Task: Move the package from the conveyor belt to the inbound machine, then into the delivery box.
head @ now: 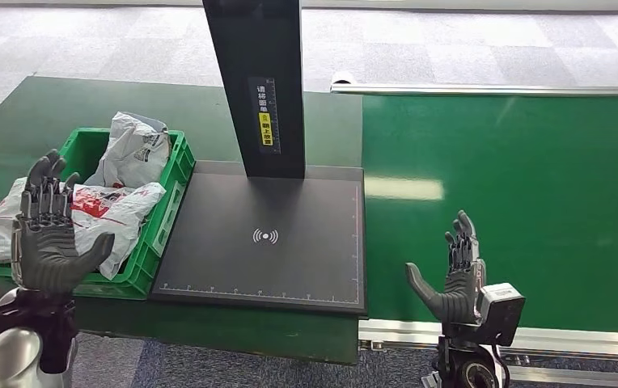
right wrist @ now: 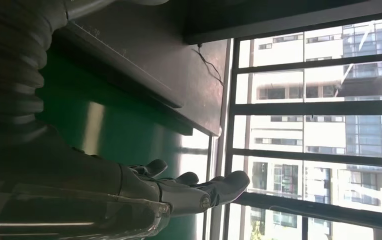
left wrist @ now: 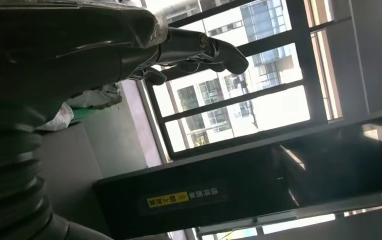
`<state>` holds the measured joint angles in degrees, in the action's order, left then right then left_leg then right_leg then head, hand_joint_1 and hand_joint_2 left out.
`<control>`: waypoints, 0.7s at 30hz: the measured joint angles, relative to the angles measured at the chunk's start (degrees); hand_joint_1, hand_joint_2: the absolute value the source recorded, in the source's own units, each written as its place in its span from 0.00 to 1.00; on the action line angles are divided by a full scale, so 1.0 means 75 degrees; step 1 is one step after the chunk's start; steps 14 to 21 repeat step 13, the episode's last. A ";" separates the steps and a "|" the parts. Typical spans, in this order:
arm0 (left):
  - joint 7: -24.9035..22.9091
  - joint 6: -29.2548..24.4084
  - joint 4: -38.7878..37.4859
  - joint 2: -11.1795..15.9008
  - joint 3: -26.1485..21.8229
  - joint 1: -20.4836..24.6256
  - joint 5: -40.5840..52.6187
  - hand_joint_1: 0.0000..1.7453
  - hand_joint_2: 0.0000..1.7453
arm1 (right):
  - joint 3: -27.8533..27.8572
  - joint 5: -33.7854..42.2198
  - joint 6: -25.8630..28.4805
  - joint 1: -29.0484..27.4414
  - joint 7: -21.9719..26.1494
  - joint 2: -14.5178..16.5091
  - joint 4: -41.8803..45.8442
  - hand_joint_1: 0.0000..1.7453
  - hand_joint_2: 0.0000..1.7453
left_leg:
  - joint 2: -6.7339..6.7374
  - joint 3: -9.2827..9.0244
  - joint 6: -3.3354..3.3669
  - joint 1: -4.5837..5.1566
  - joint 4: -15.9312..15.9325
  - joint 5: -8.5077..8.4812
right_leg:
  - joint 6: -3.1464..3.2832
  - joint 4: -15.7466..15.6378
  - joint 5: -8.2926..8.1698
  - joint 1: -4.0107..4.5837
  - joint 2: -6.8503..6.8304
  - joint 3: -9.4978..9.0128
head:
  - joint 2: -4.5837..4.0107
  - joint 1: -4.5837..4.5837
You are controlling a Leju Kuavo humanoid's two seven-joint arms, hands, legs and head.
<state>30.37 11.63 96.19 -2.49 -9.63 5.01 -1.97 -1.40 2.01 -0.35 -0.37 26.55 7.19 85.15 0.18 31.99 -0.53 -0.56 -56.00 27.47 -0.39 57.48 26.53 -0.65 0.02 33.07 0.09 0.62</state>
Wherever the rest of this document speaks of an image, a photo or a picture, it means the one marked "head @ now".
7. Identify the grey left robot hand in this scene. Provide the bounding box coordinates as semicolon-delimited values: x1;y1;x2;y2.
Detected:
11;149;116;297

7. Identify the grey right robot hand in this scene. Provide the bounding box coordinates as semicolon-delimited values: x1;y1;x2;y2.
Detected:
404;209;488;327

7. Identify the grey mailer bag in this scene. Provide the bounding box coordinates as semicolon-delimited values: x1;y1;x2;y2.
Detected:
83;111;172;189
0;175;167;281

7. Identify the green conveyor belt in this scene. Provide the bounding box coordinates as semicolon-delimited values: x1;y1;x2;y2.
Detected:
361;93;618;336

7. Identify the grey mailer bag, creased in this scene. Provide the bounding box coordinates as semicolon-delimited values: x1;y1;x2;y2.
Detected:
83;111;172;189

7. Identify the green plastic crate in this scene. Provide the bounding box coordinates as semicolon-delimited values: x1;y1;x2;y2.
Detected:
0;126;197;300

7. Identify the yellow and black column label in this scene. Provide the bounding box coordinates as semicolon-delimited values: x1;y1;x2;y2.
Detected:
248;76;282;156

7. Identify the black scanner column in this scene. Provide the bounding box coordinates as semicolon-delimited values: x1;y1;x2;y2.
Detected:
202;0;307;180

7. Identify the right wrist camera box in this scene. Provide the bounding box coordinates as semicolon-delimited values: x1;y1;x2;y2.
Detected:
473;283;527;348

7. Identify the wide aluminium conveyor rail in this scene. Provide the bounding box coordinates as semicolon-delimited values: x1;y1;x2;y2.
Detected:
358;318;618;366

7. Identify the thin aluminium conveyor rail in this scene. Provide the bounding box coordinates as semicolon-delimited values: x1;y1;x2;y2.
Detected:
330;72;618;98

